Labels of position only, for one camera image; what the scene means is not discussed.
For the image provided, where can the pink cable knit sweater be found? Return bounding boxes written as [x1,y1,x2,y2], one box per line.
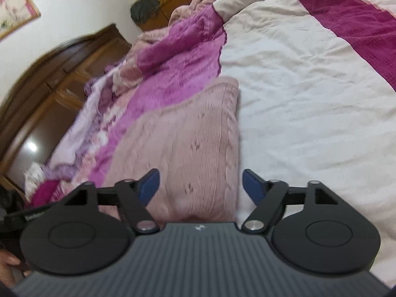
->
[103,76,241,223]

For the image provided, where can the dark round object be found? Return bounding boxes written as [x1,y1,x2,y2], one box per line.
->
[130,0,162,31]

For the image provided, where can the dark carved wooden cabinet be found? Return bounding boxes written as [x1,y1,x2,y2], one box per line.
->
[0,23,133,194]

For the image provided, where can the person's left hand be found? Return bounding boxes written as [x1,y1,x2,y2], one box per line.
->
[0,249,22,289]

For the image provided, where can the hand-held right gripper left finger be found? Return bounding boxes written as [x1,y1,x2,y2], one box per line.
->
[63,169,161,234]

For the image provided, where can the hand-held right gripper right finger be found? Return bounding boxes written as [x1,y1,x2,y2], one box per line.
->
[241,169,340,234]

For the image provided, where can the dusty pink blanket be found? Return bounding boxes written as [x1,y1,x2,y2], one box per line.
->
[169,0,248,36]

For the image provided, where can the pink white magenta patchwork quilt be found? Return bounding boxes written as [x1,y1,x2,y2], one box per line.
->
[24,0,396,285]

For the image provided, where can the framed wall poster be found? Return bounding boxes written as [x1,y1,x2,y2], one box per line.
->
[0,0,42,40]

